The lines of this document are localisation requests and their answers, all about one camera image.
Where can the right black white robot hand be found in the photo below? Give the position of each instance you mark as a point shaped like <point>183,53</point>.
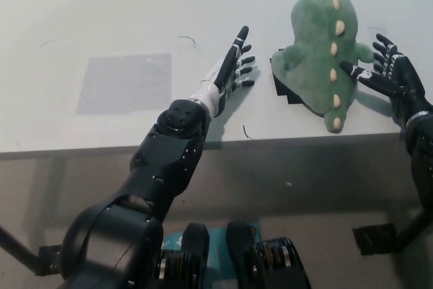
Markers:
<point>406,82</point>

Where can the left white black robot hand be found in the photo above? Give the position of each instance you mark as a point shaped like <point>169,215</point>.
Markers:
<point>226,69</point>

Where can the grey tape square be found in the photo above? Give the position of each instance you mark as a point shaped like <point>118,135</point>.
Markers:
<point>125,84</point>

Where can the black teal robot body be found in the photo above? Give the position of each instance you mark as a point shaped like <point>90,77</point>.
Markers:
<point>243,262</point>

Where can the black floor tape patch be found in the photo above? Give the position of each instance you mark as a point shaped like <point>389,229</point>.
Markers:
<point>373,240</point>
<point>50,258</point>

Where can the green plush dinosaur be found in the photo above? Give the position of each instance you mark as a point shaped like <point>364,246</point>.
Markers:
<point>314,59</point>

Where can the black metal table leg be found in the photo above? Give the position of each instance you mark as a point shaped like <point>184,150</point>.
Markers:
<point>414,228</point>
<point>17,248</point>

